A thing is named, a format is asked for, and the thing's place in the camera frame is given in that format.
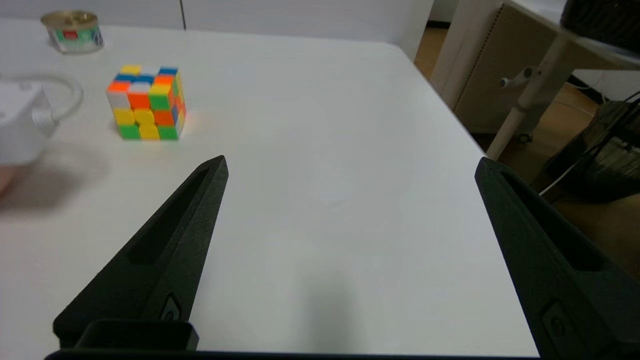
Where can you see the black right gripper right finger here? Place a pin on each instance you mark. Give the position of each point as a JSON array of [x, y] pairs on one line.
[[555, 280]]

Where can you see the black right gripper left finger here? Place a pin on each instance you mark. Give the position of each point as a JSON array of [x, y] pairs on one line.
[[165, 260]]

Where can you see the white power strip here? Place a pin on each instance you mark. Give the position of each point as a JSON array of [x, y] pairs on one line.
[[20, 125]]

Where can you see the black object on desk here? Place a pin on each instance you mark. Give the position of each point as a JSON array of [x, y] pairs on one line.
[[600, 20]]

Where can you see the black bin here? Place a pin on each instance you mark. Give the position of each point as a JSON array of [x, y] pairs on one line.
[[600, 160]]

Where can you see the multicolour puzzle cube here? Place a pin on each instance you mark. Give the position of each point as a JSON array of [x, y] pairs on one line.
[[147, 107]]

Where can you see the white desk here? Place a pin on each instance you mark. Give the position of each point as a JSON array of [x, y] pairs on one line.
[[530, 100]]

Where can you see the beige perforated desk panel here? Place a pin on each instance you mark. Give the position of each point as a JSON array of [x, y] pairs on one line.
[[495, 75]]

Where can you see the gold-lid tin can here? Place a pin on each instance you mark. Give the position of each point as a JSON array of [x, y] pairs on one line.
[[75, 32]]

